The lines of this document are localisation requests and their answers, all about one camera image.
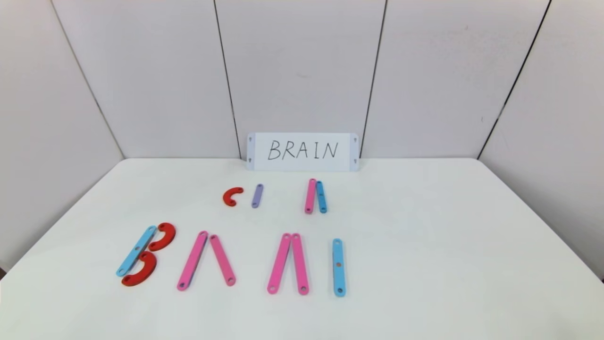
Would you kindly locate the light blue holed strip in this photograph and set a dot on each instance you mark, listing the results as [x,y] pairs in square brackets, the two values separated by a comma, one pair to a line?
[136,250]

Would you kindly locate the long blue holed strip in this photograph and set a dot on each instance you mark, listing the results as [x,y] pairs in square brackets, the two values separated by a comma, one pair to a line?
[339,267]

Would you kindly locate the white BRAIN sign card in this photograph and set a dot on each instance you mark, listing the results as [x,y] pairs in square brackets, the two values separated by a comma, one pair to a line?
[302,163]

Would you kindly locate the pink holed strip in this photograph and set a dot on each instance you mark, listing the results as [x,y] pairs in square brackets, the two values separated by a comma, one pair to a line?
[300,264]
[279,263]
[192,260]
[310,196]
[222,260]

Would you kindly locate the red C-shaped piece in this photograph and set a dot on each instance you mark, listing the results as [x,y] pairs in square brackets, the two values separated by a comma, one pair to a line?
[167,234]
[147,270]
[228,197]

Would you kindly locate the short purple holed strip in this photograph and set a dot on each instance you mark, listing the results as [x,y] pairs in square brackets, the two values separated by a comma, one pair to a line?
[257,195]

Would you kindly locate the short blue holed strip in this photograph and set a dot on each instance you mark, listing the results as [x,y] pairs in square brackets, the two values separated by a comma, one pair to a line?
[321,197]

